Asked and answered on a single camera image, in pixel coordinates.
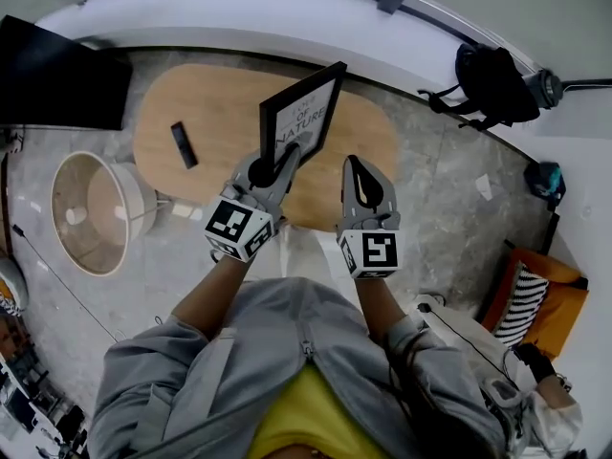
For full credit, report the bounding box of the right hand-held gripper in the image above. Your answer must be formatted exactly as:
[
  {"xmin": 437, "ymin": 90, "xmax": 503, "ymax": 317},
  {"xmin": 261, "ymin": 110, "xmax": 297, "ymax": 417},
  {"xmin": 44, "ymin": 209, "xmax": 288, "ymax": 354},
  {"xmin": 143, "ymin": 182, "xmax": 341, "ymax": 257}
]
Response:
[{"xmin": 335, "ymin": 154, "xmax": 403, "ymax": 280}]

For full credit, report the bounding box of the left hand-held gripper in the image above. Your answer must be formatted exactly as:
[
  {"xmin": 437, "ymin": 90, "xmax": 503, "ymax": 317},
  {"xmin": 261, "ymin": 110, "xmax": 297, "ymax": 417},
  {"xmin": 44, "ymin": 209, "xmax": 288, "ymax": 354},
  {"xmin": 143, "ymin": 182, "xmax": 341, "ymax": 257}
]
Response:
[{"xmin": 204, "ymin": 142, "xmax": 303, "ymax": 264}]

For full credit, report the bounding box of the black picture frame white print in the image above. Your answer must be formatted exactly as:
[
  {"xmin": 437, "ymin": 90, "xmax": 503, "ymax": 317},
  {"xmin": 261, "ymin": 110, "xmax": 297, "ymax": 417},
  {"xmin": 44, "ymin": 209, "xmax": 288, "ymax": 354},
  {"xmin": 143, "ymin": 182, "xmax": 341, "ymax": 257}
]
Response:
[{"xmin": 258, "ymin": 60, "xmax": 348, "ymax": 167}]

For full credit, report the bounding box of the person's left forearm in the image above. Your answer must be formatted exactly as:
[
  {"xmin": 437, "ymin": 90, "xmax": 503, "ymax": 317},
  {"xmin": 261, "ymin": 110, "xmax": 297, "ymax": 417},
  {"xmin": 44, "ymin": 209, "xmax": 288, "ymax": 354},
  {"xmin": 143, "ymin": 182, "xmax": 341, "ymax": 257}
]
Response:
[{"xmin": 170, "ymin": 253, "xmax": 251, "ymax": 341}]

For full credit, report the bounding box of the person's right forearm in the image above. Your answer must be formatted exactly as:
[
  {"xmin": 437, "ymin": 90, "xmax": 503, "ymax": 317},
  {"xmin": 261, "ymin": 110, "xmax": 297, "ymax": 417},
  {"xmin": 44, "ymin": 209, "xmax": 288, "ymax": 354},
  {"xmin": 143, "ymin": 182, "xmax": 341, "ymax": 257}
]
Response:
[{"xmin": 353, "ymin": 273, "xmax": 408, "ymax": 339}]

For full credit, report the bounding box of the black flat screen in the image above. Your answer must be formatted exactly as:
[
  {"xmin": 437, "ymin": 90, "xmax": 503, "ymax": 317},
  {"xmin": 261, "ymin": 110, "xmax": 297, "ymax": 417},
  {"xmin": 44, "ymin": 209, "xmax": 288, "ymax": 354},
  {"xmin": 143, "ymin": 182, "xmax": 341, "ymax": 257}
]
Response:
[{"xmin": 0, "ymin": 14, "xmax": 135, "ymax": 133}]

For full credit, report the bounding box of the black remote control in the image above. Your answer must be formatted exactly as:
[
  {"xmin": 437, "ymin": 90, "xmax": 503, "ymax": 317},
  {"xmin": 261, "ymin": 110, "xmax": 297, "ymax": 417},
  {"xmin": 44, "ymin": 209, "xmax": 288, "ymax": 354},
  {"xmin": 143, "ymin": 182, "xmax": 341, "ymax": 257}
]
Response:
[{"xmin": 170, "ymin": 120, "xmax": 200, "ymax": 170}]

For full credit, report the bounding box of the oval wooden table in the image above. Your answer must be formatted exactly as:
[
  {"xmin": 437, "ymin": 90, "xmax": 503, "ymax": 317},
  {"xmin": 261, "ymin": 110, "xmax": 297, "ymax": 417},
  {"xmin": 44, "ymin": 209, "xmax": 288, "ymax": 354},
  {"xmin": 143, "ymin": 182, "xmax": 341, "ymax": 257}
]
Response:
[{"xmin": 132, "ymin": 63, "xmax": 401, "ymax": 233}]

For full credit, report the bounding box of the beige lamp shade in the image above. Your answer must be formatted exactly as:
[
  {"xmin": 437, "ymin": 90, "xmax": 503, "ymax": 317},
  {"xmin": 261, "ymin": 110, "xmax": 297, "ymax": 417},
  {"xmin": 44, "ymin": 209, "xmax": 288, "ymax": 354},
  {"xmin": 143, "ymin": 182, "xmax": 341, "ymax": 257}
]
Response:
[{"xmin": 50, "ymin": 150, "xmax": 160, "ymax": 277}]

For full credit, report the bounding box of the black backpack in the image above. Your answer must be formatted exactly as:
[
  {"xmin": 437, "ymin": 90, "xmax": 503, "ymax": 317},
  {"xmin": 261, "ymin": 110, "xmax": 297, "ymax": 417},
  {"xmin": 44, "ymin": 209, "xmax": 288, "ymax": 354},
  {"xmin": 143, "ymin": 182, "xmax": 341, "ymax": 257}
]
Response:
[{"xmin": 417, "ymin": 42, "xmax": 542, "ymax": 132}]

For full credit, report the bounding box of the teal and black bag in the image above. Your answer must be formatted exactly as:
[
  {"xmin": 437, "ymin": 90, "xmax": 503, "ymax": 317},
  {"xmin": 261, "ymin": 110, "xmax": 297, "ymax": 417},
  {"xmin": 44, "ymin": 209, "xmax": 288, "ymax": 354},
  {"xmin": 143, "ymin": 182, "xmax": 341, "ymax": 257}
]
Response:
[{"xmin": 522, "ymin": 161, "xmax": 568, "ymax": 211}]

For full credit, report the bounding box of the person's grey jacket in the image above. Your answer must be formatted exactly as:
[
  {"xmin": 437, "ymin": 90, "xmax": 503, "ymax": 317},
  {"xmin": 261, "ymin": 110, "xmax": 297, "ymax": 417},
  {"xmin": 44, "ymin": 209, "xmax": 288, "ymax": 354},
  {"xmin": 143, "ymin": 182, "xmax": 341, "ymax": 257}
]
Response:
[{"xmin": 88, "ymin": 276, "xmax": 508, "ymax": 459}]

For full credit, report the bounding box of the black white striped cushion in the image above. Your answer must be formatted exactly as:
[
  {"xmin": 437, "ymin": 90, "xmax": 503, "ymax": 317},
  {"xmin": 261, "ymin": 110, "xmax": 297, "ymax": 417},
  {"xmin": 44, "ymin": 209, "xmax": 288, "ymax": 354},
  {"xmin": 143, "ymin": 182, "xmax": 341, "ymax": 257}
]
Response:
[{"xmin": 492, "ymin": 262, "xmax": 551, "ymax": 349}]

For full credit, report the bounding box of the grey round device on pole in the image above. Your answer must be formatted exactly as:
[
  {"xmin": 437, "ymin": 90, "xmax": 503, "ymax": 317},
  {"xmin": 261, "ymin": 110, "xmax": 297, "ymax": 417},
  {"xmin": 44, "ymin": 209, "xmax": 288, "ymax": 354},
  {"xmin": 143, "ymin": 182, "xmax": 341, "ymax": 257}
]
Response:
[{"xmin": 523, "ymin": 67, "xmax": 612, "ymax": 111}]

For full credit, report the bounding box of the orange armchair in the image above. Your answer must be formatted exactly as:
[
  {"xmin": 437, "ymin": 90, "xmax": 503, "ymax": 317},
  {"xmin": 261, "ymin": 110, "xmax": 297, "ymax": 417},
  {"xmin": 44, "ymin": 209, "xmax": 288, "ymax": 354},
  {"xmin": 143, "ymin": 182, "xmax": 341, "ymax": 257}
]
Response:
[{"xmin": 479, "ymin": 247, "xmax": 590, "ymax": 361}]

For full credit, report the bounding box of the person's yellow shirt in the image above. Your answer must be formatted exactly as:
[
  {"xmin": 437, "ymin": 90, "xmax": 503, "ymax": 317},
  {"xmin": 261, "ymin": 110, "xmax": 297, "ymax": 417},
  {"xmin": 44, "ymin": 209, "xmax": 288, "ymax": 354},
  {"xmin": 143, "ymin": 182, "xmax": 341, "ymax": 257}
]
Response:
[{"xmin": 246, "ymin": 363, "xmax": 391, "ymax": 459}]

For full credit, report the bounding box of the thin black floor cable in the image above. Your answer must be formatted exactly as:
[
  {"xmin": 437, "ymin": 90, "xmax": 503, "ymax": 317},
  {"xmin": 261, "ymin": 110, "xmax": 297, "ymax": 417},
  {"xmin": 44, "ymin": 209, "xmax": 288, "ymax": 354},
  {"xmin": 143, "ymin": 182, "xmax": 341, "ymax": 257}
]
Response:
[{"xmin": 11, "ymin": 224, "xmax": 120, "ymax": 344}]

